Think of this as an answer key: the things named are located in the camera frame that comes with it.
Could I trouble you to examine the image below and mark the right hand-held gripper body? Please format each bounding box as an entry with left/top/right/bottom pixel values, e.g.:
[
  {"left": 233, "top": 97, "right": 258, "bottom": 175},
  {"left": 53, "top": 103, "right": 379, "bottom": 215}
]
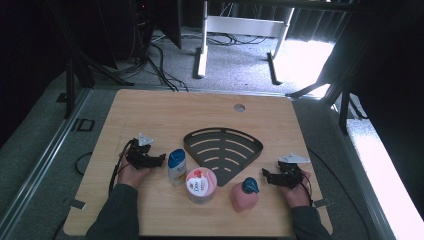
[{"left": 277, "top": 152, "right": 311, "bottom": 190}]

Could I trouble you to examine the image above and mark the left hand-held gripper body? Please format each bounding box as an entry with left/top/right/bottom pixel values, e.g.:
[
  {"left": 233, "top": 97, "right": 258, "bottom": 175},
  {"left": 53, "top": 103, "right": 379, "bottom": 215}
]
[{"left": 125, "top": 132, "right": 155, "bottom": 171}]

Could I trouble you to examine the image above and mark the white bottle with blue cap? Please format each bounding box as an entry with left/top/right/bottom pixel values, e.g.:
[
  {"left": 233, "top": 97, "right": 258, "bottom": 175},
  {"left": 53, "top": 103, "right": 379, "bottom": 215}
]
[{"left": 167, "top": 148, "right": 188, "bottom": 186}]

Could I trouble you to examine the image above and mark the pink bottle with teal pump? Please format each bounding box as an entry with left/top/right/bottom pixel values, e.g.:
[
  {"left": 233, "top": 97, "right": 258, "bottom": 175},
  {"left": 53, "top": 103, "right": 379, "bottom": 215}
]
[{"left": 229, "top": 176, "right": 260, "bottom": 213}]

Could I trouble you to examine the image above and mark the round pink tub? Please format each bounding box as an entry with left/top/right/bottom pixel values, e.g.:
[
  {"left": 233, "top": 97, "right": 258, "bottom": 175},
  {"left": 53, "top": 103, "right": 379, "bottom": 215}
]
[{"left": 185, "top": 167, "right": 218, "bottom": 205}]

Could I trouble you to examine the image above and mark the dark slotted corner shelf tray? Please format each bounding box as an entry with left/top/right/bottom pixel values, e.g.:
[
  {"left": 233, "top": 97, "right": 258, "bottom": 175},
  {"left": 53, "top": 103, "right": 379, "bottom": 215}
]
[{"left": 182, "top": 127, "right": 264, "bottom": 188}]

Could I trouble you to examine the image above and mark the person's right hand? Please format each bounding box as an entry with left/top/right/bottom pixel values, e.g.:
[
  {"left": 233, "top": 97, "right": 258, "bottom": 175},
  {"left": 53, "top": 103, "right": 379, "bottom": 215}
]
[{"left": 281, "top": 170, "right": 313, "bottom": 208}]

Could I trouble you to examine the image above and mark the person's left hand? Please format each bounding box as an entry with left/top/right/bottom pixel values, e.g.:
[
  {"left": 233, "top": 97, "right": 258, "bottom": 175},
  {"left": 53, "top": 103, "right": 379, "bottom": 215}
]
[{"left": 117, "top": 155, "right": 151, "bottom": 190}]

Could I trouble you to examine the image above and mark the black metal stand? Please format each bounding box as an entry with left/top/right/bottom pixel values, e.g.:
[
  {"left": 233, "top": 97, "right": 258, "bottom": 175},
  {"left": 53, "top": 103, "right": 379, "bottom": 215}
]
[{"left": 285, "top": 79, "right": 368, "bottom": 135}]

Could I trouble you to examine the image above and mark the black tripod stand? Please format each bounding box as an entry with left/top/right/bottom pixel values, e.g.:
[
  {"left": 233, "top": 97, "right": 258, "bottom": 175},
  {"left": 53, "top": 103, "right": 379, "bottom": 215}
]
[{"left": 46, "top": 0, "right": 135, "bottom": 120}]

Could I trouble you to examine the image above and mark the black desk foot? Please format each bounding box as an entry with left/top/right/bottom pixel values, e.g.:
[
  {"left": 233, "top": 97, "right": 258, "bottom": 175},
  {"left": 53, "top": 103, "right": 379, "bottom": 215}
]
[{"left": 266, "top": 51, "right": 283, "bottom": 86}]

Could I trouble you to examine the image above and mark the dark computer tower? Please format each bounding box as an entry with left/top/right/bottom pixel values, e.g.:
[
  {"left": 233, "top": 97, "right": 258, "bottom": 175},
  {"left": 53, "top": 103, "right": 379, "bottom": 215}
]
[{"left": 96, "top": 0, "right": 155, "bottom": 70}]

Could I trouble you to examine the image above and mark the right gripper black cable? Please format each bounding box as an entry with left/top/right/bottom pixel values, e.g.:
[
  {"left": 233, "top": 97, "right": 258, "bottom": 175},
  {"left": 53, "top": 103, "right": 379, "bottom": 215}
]
[{"left": 297, "top": 169, "right": 315, "bottom": 206}]

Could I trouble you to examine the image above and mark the thin black cable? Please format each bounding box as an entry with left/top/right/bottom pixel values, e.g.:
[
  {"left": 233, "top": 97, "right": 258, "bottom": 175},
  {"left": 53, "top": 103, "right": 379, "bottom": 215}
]
[{"left": 307, "top": 148, "right": 372, "bottom": 240}]

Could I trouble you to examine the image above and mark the black square floor bracket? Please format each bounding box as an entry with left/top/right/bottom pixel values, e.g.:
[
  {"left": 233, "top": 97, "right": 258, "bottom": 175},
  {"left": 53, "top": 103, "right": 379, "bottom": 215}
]
[{"left": 77, "top": 118, "right": 96, "bottom": 132}]

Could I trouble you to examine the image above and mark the black cable loop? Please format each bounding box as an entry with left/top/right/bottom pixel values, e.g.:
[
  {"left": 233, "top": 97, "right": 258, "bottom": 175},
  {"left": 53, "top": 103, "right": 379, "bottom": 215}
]
[{"left": 74, "top": 151, "right": 93, "bottom": 176}]

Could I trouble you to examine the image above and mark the aluminium floor rail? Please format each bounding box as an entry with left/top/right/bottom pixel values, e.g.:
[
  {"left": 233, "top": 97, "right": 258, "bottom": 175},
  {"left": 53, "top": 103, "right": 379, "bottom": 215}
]
[
  {"left": 0, "top": 88, "right": 92, "bottom": 231},
  {"left": 329, "top": 103, "right": 398, "bottom": 240}
]

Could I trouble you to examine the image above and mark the bundle of black floor cables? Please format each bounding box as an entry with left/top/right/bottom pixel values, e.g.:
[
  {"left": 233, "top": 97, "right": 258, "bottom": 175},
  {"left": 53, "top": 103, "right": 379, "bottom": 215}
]
[{"left": 146, "top": 29, "right": 190, "bottom": 93}]

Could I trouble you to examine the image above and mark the white desk frame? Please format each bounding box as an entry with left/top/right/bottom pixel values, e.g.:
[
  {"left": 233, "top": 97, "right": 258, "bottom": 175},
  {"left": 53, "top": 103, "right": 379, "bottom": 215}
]
[{"left": 193, "top": 0, "right": 296, "bottom": 80}]

